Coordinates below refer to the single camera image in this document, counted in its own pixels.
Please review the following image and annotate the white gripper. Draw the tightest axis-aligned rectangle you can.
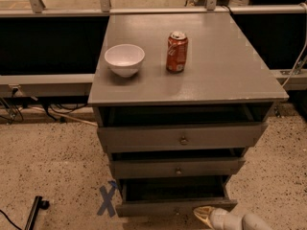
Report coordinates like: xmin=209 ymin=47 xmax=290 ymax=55
xmin=193 ymin=206 xmax=243 ymax=230

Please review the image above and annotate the grey bottom drawer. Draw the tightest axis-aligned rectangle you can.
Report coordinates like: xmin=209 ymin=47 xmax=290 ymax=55
xmin=116 ymin=175 xmax=237 ymax=217

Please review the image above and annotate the grey drawer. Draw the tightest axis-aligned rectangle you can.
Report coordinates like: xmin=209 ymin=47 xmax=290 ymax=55
xmin=110 ymin=149 xmax=245 ymax=179
xmin=96 ymin=104 xmax=267 ymax=152
xmin=116 ymin=175 xmax=237 ymax=217

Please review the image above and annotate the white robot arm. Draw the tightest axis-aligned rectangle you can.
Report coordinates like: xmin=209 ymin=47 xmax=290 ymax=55
xmin=193 ymin=206 xmax=272 ymax=230

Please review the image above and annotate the grey middle drawer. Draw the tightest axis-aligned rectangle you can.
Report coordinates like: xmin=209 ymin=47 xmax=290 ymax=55
xmin=110 ymin=149 xmax=245 ymax=179

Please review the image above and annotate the grey top drawer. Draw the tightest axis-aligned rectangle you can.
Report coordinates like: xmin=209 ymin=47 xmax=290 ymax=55
xmin=96 ymin=104 xmax=267 ymax=152

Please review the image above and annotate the grey wooden drawer cabinet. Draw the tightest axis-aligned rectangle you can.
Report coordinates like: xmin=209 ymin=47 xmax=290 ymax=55
xmin=87 ymin=12 xmax=290 ymax=190

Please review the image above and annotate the blue tape cross mark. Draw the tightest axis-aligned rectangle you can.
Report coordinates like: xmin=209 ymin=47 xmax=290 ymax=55
xmin=97 ymin=180 xmax=118 ymax=218

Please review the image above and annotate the black bar on floor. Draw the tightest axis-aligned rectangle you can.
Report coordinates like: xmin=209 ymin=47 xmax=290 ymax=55
xmin=24 ymin=195 xmax=50 ymax=230

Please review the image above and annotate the white ceramic bowl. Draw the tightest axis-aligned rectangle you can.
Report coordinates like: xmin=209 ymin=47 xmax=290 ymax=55
xmin=105 ymin=44 xmax=145 ymax=78

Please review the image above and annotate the orange soda can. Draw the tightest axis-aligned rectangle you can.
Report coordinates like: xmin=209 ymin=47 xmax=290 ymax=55
xmin=166 ymin=31 xmax=188 ymax=73

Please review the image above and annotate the grey metal railing frame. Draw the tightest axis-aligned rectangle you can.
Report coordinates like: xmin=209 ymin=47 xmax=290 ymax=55
xmin=0 ymin=0 xmax=307 ymax=98

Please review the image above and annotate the white hanging cable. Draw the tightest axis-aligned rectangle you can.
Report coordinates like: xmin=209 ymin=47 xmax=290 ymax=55
xmin=281 ymin=2 xmax=307 ymax=88

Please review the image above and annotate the black floor cable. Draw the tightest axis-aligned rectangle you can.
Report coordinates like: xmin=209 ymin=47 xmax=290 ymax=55
xmin=0 ymin=209 xmax=24 ymax=230

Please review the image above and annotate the black cable bundle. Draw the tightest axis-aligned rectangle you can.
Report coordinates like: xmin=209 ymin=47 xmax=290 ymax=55
xmin=0 ymin=87 xmax=89 ymax=124

